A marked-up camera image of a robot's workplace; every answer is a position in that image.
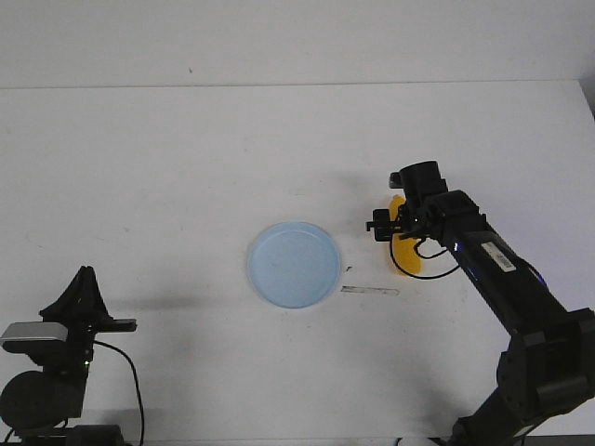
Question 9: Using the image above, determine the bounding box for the clear tape strip on table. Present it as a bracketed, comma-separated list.
[340, 285, 400, 296]

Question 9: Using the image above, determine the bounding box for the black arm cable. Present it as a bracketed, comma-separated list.
[92, 340, 146, 445]
[389, 231, 461, 281]

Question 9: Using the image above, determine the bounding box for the light blue round plate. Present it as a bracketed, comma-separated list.
[246, 222, 341, 309]

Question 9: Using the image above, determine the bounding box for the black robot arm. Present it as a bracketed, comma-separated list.
[1, 266, 137, 445]
[366, 161, 594, 445]

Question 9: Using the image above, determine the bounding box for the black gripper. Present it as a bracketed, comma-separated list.
[365, 203, 435, 242]
[39, 266, 138, 372]

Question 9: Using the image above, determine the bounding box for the yellow corn cob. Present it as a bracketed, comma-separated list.
[389, 195, 422, 276]

